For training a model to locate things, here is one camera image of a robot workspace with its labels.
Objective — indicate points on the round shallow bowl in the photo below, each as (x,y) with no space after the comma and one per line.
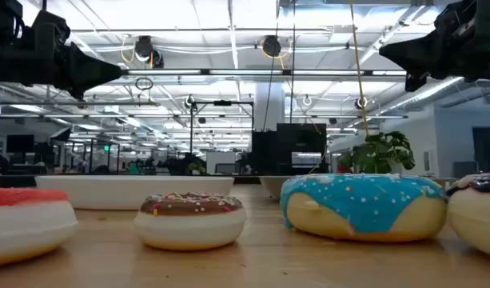
(273,185)

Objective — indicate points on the small background plant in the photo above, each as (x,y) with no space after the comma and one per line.
(196,168)

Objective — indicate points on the red frosted donut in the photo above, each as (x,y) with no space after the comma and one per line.
(25,228)

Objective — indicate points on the green potted plant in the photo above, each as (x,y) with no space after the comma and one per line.
(376,154)

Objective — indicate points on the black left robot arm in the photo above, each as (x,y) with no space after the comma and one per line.
(5,64)

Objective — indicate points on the black desk monitor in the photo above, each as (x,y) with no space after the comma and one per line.
(20,144)

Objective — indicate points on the dark wall monitor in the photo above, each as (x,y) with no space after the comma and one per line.
(486,144)

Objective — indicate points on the large blue frosted donut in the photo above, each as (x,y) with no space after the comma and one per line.
(360,204)

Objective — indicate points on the white background cabinet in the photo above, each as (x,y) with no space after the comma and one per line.
(220,158)

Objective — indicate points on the chocolate sprinkled donut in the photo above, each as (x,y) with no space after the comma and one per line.
(188,228)

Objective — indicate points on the white building column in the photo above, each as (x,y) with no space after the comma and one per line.
(278,108)

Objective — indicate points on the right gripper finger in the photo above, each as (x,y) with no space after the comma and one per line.
(412,82)
(416,54)

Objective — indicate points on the large chocolate glazed donut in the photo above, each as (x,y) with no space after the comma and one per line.
(476,216)

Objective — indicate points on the white round plate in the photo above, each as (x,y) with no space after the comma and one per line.
(108,192)

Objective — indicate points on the black background gantry frame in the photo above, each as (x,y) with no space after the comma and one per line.
(222,102)

